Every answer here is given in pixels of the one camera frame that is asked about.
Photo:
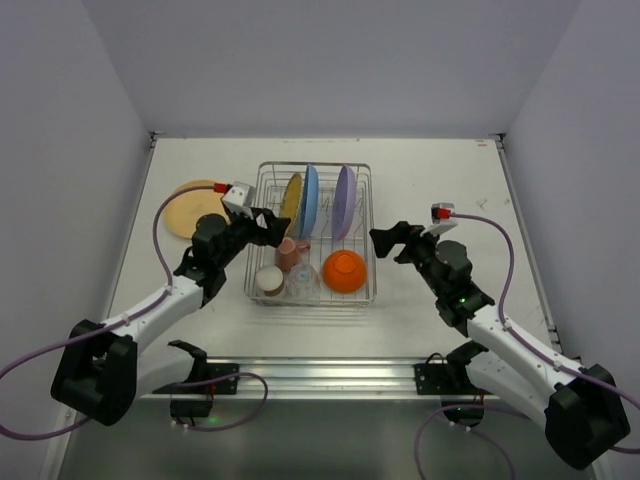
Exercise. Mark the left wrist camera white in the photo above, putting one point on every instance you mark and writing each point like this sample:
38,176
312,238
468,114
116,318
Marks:
239,198

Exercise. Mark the orange bowl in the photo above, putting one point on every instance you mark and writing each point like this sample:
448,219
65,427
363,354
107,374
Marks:
344,271

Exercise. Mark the tan plastic plate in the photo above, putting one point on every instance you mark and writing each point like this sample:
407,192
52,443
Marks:
183,212

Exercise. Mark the white brown cup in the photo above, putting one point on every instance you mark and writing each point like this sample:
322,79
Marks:
270,281

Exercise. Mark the pink mug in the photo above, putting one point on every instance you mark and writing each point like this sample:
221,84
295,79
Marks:
289,253

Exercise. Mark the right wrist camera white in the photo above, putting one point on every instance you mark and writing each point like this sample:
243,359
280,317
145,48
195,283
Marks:
443,219

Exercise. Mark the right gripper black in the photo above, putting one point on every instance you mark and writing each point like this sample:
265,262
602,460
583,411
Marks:
407,242

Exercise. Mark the purple plate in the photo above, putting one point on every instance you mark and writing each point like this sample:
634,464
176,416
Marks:
344,202

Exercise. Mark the blue plate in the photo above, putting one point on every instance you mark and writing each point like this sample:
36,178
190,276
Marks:
309,204

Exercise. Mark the clear glass cup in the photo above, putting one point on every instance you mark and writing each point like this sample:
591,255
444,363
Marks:
303,283

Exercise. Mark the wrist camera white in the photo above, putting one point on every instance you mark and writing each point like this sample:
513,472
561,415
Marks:
443,219
239,198

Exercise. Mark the green woven pattern plate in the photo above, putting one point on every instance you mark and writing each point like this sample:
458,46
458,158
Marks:
291,201

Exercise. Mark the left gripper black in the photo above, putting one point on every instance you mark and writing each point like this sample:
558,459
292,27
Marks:
260,226

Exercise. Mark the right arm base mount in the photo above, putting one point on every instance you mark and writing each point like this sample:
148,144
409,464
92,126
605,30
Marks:
446,376

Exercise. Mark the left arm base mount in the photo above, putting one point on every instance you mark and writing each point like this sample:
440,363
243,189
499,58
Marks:
184,369

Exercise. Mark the metal wire dish rack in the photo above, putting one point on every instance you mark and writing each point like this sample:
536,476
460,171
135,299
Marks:
322,244

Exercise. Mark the aluminium mounting rail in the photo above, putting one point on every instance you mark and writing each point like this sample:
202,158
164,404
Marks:
321,379

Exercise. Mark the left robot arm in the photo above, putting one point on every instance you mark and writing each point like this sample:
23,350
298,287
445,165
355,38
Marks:
101,371

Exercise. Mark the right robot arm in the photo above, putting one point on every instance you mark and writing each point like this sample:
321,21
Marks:
579,409

